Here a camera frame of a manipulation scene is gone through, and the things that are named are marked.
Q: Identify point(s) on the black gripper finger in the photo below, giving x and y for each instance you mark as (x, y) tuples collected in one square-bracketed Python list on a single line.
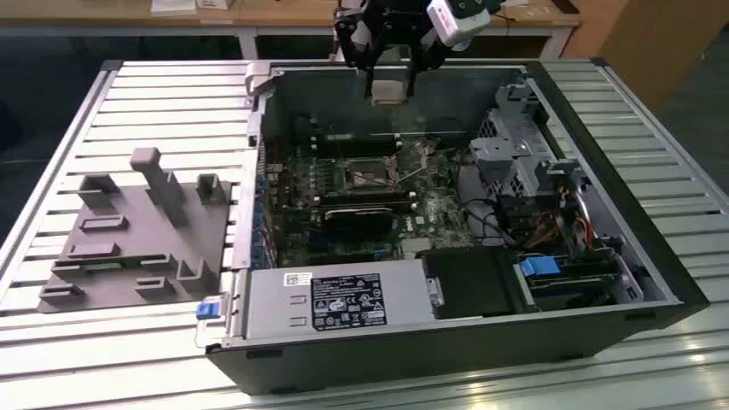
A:
[(426, 57), (361, 60)]

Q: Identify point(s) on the silver CPU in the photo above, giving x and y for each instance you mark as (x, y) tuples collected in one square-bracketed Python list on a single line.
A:
[(389, 90)]

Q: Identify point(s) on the black RAM slot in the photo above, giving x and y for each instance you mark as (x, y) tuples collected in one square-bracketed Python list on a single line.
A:
[(364, 203), (358, 140), (364, 197), (358, 150)]

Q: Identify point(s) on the CPU socket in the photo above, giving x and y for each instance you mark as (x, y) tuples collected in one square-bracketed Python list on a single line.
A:
[(366, 173)]

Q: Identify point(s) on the metal drive cage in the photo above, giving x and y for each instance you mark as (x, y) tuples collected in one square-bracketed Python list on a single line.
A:
[(501, 154)]

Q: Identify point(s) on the white labelled box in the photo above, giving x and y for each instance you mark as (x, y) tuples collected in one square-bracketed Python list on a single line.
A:
[(213, 4)]

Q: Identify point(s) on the wooden desk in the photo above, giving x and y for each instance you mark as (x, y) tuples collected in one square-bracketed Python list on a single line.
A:
[(170, 21)]

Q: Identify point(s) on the green motherboard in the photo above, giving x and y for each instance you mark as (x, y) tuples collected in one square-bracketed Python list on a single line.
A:
[(444, 213)]

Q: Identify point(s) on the black graphics card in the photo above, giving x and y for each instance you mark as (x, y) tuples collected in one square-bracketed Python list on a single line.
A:
[(358, 222)]

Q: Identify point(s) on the wooden cabinet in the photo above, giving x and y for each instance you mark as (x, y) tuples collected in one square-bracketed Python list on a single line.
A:
[(654, 51)]

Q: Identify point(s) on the small silver heat sink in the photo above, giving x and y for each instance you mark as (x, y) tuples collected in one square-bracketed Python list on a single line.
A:
[(416, 247)]

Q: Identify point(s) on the hard disk in blue carrier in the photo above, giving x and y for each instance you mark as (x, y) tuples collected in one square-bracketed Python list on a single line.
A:
[(541, 265)]

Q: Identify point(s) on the black drive bay box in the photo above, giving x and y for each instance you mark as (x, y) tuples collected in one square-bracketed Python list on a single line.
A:
[(472, 282)]

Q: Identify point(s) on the grey power supply unit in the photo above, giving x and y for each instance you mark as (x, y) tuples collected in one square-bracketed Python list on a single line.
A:
[(273, 299)]

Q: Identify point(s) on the grey parts rack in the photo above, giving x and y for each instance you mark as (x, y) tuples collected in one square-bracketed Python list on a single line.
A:
[(142, 256)]

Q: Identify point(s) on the blue case latch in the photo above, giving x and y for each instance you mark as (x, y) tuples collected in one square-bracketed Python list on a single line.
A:
[(208, 311)]

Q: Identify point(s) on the black PC case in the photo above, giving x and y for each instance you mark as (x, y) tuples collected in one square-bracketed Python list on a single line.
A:
[(398, 363)]

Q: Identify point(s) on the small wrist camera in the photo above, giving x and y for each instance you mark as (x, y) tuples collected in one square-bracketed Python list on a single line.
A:
[(361, 39)]

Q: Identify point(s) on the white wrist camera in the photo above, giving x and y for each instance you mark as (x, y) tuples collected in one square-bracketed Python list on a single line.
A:
[(456, 23)]

